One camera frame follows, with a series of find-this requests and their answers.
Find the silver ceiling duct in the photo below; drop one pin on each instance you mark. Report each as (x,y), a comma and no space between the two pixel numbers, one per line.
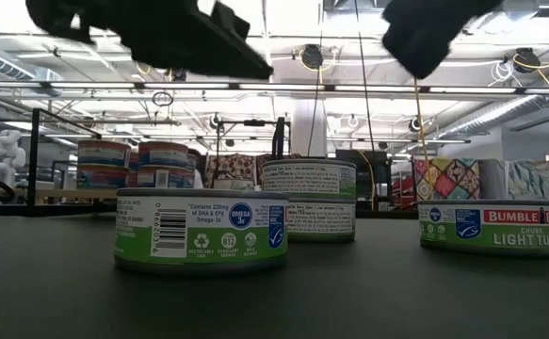
(490,115)
(1,66)

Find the white robot figure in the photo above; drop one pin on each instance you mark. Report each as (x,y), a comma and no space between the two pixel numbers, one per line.
(5,160)

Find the black table mat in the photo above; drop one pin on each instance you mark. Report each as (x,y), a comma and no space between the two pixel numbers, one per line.
(396,292)

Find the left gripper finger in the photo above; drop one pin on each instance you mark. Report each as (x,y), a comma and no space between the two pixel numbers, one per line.
(231,59)
(230,21)

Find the brown patterned cloth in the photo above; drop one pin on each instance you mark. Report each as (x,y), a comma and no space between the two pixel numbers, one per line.
(236,167)

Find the teal patterned cloth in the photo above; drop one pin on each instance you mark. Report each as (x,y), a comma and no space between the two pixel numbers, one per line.
(537,181)

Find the black metal shelf frame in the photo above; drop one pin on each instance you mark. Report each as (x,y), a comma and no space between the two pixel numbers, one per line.
(33,160)

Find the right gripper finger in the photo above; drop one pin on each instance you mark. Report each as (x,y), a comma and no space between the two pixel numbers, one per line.
(417,52)

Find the colourful patchwork quilt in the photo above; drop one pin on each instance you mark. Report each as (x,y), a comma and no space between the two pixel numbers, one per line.
(448,176)

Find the black background rack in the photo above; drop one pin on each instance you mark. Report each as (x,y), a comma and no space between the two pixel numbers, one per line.
(382,188)

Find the plain grey cloth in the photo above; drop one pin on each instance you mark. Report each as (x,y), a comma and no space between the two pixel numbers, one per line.
(490,179)

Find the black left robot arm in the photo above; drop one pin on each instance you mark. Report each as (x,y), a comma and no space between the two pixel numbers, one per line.
(53,16)

